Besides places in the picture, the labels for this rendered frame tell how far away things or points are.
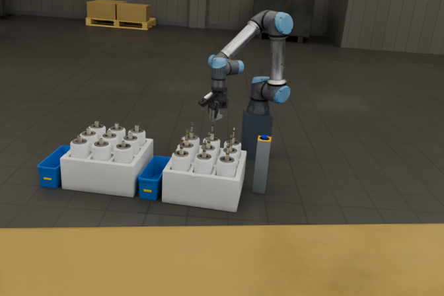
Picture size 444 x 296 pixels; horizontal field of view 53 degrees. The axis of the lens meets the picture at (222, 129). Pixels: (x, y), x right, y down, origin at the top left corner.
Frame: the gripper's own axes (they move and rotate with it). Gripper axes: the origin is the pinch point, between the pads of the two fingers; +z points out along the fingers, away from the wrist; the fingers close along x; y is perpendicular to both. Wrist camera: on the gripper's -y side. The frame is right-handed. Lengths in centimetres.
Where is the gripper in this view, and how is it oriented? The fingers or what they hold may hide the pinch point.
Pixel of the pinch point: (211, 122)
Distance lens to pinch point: 242.7
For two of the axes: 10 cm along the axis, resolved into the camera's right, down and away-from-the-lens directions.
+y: 8.5, -1.2, 5.1
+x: -5.1, -3.3, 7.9
